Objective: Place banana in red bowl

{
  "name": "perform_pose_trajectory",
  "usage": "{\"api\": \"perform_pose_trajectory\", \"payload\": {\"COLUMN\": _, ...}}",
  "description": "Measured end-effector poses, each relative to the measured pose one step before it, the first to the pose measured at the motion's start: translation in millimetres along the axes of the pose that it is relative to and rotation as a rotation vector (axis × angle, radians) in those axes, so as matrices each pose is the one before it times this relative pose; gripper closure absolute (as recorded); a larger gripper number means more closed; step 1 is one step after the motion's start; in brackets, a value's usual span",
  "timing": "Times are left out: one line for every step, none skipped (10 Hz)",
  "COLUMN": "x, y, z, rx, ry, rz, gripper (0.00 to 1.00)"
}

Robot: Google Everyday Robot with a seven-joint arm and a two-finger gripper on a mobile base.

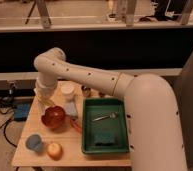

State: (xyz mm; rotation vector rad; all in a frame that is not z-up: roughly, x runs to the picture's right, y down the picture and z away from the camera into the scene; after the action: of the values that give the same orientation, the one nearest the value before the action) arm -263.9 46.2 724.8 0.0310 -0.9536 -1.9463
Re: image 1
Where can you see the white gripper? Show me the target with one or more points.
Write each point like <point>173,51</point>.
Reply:
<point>44,91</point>

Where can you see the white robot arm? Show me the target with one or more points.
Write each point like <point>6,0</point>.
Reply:
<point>151,110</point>

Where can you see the red bowl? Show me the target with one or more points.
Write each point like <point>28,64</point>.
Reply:
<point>53,117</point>

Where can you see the blue box on floor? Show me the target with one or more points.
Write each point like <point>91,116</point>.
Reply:
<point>21,112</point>

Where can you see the small metal can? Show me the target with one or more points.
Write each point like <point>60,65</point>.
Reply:
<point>86,91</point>

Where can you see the orange carrot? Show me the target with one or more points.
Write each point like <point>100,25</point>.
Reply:
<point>75,125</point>

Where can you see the wooden table board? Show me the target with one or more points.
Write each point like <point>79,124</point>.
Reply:
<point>70,141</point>

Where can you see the green plastic tray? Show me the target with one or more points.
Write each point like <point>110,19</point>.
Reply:
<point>97,107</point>

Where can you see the yellow-red apple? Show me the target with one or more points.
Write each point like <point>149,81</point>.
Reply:
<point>54,151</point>

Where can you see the metal fork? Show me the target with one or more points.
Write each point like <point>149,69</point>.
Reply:
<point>112,115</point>

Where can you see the blue-green sponge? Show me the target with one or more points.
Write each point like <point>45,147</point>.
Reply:
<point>104,139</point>

